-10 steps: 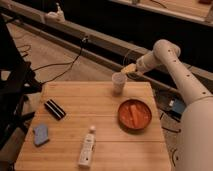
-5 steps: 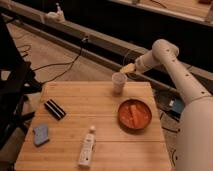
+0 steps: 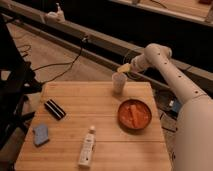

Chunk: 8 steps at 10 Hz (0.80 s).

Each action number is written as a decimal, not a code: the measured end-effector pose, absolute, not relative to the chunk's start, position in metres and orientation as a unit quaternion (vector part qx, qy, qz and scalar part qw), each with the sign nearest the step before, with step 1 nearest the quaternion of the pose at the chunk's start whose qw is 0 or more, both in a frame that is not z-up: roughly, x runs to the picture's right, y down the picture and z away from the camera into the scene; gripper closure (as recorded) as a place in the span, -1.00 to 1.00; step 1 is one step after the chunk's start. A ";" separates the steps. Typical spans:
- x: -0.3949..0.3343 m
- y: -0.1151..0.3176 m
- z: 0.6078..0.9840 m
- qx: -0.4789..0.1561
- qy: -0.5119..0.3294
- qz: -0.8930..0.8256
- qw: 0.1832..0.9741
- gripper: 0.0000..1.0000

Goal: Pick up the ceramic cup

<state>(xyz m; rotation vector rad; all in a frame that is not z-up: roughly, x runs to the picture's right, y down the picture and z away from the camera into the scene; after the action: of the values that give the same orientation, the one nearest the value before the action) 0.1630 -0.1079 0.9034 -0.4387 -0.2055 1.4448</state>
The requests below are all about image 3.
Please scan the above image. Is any blue sponge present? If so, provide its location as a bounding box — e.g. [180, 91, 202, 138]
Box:
[33, 124, 49, 146]

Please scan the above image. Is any white tube bottle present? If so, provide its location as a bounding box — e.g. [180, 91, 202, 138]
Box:
[78, 126, 96, 168]

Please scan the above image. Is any orange round plate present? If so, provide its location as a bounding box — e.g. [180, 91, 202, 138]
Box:
[117, 99, 152, 130]

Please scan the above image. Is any white object on rail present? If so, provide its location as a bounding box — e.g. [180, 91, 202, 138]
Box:
[46, 3, 65, 22]

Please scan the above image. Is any blue box on floor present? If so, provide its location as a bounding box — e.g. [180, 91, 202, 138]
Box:
[169, 99, 181, 113]

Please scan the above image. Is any black chair frame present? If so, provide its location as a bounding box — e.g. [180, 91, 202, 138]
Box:
[0, 13, 43, 151]

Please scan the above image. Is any black cable left floor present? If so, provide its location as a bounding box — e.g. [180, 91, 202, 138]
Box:
[16, 36, 89, 84]

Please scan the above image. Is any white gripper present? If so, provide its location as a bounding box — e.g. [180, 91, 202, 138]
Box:
[117, 55, 149, 73]

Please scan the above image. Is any orange food piece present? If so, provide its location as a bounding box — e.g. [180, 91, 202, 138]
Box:
[130, 105, 140, 128]

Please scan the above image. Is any black cable floor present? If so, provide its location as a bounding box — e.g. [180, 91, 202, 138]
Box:
[159, 109, 179, 134]
[16, 36, 89, 84]

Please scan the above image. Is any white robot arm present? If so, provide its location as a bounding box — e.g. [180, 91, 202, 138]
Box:
[117, 43, 213, 171]

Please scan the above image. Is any black cable right floor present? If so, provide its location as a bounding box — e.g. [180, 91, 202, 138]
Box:
[159, 109, 179, 134]

